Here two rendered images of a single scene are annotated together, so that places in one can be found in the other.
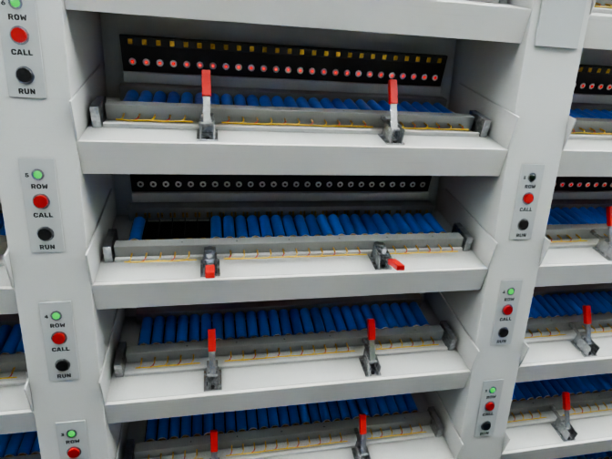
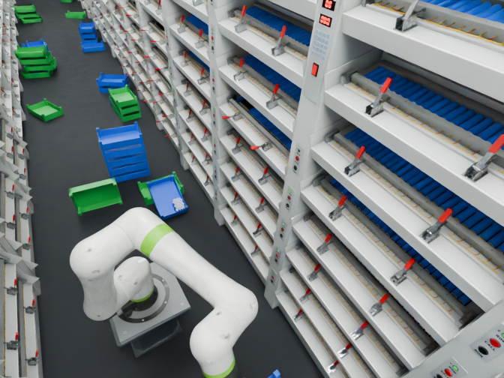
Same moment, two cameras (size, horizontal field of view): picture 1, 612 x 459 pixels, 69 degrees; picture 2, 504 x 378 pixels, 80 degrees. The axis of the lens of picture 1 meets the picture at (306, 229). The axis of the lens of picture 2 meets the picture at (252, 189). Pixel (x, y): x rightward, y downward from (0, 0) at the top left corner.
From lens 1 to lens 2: 123 cm
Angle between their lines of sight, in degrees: 64
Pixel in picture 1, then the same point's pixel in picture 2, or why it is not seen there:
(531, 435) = (301, 264)
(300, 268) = (250, 133)
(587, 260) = (320, 208)
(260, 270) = (243, 127)
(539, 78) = (304, 109)
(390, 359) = (270, 186)
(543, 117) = (304, 127)
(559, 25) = (310, 89)
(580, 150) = (316, 153)
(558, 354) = (310, 239)
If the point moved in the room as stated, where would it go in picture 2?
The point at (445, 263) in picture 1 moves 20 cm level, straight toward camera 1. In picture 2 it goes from (279, 163) to (229, 160)
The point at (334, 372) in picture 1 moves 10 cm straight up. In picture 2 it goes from (255, 174) to (256, 157)
